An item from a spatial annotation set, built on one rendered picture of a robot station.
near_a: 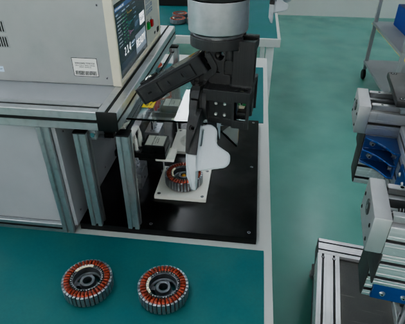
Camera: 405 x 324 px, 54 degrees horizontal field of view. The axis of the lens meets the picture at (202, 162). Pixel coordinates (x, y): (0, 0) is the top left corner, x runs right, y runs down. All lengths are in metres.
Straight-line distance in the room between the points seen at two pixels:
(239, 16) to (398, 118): 0.85
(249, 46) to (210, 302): 0.60
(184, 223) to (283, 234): 1.17
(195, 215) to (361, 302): 0.85
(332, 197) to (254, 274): 1.56
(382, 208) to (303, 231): 1.39
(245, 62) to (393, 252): 0.53
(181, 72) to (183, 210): 0.63
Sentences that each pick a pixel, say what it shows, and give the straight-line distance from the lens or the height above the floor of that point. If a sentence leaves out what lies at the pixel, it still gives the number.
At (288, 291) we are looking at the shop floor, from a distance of 1.93.
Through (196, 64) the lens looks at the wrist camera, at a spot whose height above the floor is 1.32.
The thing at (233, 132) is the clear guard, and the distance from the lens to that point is 0.96.
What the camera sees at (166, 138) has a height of 0.92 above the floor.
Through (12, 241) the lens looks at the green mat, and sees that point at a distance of 1.16.
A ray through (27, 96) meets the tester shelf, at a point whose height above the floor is 1.11.
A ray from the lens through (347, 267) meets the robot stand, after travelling 1.81.
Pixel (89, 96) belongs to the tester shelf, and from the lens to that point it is 0.95.
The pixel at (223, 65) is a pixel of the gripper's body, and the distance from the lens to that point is 0.52.
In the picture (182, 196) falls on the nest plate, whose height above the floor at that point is 0.78.
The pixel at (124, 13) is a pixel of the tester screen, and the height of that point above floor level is 1.26.
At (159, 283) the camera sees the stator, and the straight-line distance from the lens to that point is 0.93.
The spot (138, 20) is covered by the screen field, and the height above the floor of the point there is 1.22.
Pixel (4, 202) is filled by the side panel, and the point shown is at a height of 0.83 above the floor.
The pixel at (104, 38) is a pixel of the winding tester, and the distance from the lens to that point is 0.95.
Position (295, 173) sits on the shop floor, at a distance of 2.62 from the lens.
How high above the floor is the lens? 1.50
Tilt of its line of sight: 34 degrees down
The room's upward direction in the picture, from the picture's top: straight up
